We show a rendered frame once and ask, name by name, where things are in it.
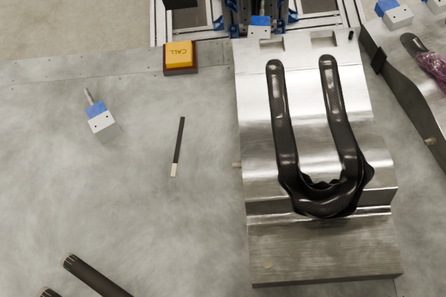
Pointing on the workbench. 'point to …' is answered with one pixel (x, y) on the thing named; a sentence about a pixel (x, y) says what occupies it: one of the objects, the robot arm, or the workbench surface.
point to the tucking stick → (177, 146)
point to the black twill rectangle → (378, 60)
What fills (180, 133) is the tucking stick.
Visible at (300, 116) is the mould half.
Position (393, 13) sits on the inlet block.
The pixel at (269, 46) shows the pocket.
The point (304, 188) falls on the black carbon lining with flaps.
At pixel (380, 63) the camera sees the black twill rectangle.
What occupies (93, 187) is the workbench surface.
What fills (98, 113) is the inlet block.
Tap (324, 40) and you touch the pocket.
